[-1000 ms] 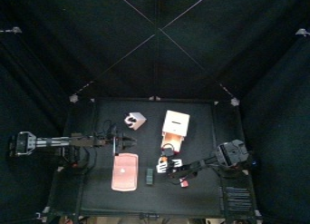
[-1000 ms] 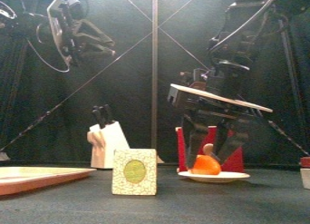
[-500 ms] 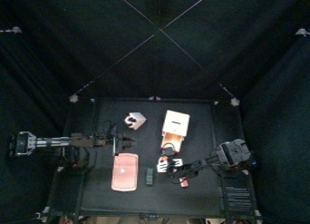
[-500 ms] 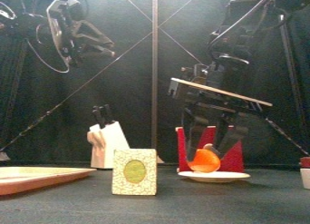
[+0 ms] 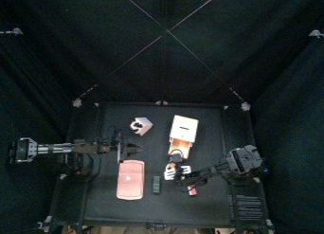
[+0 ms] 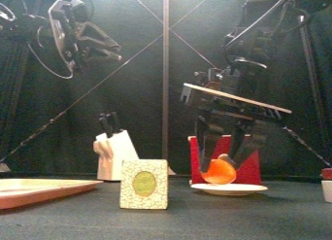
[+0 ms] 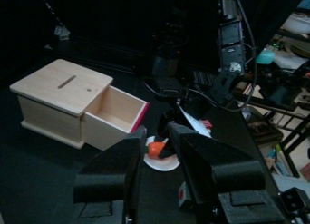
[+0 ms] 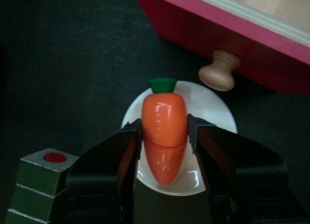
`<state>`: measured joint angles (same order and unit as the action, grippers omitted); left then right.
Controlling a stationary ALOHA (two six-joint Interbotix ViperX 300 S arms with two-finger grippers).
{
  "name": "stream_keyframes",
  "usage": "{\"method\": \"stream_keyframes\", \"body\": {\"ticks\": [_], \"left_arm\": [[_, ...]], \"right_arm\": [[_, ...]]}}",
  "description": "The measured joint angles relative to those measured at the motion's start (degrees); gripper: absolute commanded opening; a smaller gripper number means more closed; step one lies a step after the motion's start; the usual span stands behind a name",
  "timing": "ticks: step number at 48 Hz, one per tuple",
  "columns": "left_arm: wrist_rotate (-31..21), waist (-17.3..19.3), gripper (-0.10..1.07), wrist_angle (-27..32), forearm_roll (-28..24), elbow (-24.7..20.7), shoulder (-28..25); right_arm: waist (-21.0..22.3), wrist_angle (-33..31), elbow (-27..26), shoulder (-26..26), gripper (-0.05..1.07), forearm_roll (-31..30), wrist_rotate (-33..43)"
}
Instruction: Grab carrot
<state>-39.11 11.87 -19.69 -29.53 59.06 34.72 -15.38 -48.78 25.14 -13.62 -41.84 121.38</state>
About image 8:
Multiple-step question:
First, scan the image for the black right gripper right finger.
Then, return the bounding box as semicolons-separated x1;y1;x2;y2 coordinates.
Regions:
187;113;310;224

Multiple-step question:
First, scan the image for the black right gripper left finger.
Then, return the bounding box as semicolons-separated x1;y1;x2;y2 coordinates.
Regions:
58;118;144;224

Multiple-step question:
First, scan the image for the orange toy carrot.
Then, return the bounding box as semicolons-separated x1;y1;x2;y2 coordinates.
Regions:
140;77;189;187

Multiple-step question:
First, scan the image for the green and cream toy box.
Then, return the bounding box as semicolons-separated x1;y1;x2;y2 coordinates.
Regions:
3;147;80;224

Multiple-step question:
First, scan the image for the white oval plate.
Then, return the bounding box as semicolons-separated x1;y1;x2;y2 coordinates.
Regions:
120;80;239;198

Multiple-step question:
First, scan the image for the red box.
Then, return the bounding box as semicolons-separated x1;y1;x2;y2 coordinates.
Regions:
132;0;310;96

